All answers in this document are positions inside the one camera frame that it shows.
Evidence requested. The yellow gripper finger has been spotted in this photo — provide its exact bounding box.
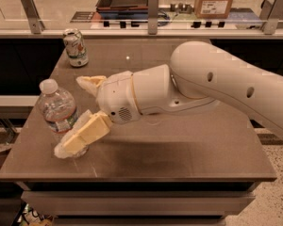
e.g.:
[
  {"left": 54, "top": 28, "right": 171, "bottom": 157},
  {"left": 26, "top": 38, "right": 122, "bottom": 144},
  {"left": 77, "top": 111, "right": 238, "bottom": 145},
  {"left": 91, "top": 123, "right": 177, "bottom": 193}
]
[
  {"left": 54, "top": 110, "right": 112, "bottom": 159},
  {"left": 76, "top": 75, "right": 107, "bottom": 97}
]

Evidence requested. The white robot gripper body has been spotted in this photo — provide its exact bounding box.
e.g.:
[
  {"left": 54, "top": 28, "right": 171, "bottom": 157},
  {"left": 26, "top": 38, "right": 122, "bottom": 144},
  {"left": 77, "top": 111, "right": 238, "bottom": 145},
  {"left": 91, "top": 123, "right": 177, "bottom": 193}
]
[{"left": 96, "top": 71, "right": 142, "bottom": 124}]

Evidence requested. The clear plastic water bottle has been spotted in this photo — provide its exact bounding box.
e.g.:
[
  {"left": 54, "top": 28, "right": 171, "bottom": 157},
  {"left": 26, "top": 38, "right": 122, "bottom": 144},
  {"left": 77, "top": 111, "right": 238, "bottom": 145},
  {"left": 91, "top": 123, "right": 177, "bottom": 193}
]
[{"left": 37, "top": 79, "right": 78, "bottom": 143}]

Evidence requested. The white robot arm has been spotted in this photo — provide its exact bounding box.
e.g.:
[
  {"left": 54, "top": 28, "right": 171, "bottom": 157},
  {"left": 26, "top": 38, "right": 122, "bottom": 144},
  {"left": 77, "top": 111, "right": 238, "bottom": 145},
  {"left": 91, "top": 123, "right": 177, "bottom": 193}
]
[{"left": 54, "top": 40, "right": 283, "bottom": 158}]

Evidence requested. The white green soda can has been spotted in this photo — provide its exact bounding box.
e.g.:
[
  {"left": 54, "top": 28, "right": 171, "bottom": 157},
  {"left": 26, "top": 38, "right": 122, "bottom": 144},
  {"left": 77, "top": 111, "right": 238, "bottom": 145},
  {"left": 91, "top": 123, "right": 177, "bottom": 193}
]
[{"left": 63, "top": 28, "right": 89, "bottom": 68}]

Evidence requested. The brown table drawer unit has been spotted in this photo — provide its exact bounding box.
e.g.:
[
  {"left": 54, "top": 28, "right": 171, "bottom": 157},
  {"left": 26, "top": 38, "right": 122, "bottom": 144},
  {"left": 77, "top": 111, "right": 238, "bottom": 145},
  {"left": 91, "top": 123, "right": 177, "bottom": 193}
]
[{"left": 22, "top": 189, "right": 255, "bottom": 224}]

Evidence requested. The glass partition panel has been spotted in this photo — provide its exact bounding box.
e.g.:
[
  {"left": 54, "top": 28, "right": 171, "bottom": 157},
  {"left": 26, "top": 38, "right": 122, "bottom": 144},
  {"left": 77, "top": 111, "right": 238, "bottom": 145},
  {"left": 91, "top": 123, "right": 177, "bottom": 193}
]
[{"left": 0, "top": 0, "right": 283, "bottom": 39}]

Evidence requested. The cardboard box with label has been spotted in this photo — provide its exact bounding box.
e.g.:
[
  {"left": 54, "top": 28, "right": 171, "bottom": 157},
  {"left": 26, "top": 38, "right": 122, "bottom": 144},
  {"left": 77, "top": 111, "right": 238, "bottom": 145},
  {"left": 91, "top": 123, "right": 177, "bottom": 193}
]
[{"left": 194, "top": 0, "right": 233, "bottom": 19}]

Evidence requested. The left metal glass bracket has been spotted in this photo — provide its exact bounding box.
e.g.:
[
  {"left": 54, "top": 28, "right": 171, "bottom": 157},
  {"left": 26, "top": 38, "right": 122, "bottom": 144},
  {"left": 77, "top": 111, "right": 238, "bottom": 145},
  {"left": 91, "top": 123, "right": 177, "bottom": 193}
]
[{"left": 20, "top": 0, "right": 45, "bottom": 34}]

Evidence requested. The metal glass bracket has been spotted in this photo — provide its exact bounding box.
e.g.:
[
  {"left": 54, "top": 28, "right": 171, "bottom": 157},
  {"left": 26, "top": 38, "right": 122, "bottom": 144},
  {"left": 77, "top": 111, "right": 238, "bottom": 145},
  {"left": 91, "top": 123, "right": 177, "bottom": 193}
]
[
  {"left": 259, "top": 0, "right": 283, "bottom": 35},
  {"left": 20, "top": 0, "right": 45, "bottom": 34},
  {"left": 148, "top": 0, "right": 158, "bottom": 35}
]

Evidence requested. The middle metal glass bracket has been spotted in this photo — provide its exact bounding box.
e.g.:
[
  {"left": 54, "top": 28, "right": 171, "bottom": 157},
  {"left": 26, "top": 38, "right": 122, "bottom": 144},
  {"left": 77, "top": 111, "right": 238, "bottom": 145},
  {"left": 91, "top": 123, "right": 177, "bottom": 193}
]
[{"left": 148, "top": 0, "right": 158, "bottom": 35}]

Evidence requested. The right metal glass bracket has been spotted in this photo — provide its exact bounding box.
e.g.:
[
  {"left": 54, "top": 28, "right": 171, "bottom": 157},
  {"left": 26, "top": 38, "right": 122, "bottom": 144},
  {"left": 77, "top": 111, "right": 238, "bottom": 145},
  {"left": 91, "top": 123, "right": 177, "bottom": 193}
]
[{"left": 259, "top": 0, "right": 283, "bottom": 35}]

